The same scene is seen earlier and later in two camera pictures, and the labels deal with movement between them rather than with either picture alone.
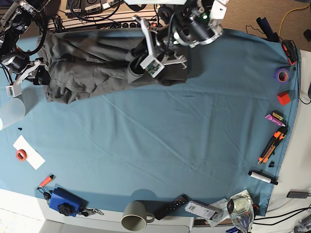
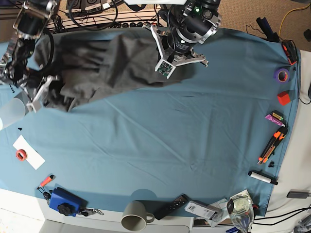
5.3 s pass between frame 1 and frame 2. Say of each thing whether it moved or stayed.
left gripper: moved
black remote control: stayed
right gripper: moved
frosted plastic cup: stayed
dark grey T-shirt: stayed
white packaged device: stayed
